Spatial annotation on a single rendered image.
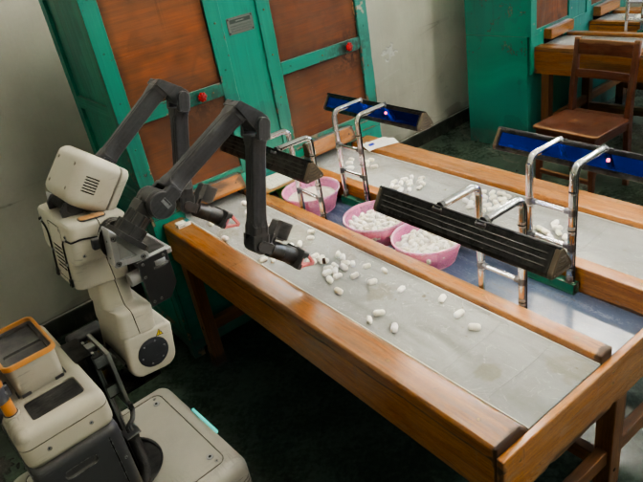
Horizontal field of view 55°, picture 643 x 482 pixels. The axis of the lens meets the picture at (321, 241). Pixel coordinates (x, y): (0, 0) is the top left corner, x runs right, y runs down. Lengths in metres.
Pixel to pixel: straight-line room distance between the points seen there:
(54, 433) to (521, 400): 1.22
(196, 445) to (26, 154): 1.80
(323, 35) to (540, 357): 1.93
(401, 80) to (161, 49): 2.61
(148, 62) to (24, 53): 0.90
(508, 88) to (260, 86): 2.42
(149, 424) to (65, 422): 0.70
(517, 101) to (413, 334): 3.23
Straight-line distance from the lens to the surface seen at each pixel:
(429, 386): 1.64
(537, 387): 1.68
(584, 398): 1.71
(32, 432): 1.85
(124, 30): 2.63
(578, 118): 4.22
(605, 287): 2.07
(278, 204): 2.71
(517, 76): 4.80
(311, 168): 2.15
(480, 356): 1.77
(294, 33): 3.00
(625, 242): 2.28
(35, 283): 3.64
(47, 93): 3.45
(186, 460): 2.32
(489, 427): 1.55
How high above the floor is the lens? 1.89
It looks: 29 degrees down
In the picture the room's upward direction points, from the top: 11 degrees counter-clockwise
